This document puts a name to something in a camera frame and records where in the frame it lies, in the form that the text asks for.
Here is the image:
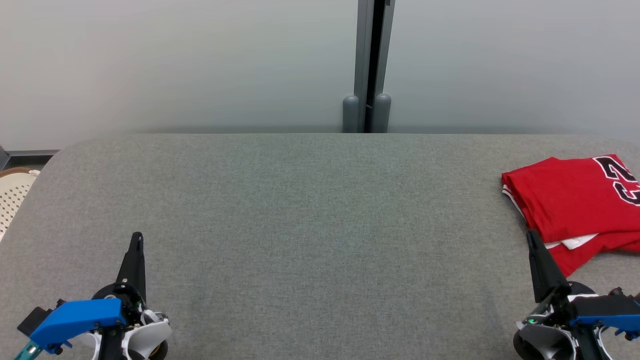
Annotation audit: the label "cream perforated laundry basket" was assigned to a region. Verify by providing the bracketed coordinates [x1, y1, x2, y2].
[0, 167, 42, 243]

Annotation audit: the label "teal left cable connector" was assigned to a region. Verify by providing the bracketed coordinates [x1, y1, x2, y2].
[14, 340, 44, 360]

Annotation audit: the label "red shorts with white stripe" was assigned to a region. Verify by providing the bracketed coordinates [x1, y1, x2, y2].
[502, 185, 640, 278]

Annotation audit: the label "grey cylindrical post bumper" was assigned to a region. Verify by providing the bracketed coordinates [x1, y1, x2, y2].
[343, 95, 361, 134]
[372, 93, 392, 134]

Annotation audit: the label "red jersey with white sleeves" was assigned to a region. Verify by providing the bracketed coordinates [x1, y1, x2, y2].
[501, 154, 640, 247]

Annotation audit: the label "grey wall baseboard strip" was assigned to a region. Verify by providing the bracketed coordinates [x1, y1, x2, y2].
[0, 145, 60, 171]

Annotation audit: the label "grey partition frame post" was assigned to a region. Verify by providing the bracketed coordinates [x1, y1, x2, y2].
[354, 0, 397, 134]

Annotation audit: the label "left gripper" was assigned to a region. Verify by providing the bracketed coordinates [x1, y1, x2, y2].
[75, 231, 173, 360]

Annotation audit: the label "teal cable connector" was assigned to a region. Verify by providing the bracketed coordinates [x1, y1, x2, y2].
[14, 340, 44, 360]
[524, 297, 555, 324]

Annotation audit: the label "teal right cable connector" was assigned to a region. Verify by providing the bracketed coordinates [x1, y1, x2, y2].
[524, 297, 555, 324]

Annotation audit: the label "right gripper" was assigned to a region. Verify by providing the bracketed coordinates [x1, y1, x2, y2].
[512, 229, 617, 360]

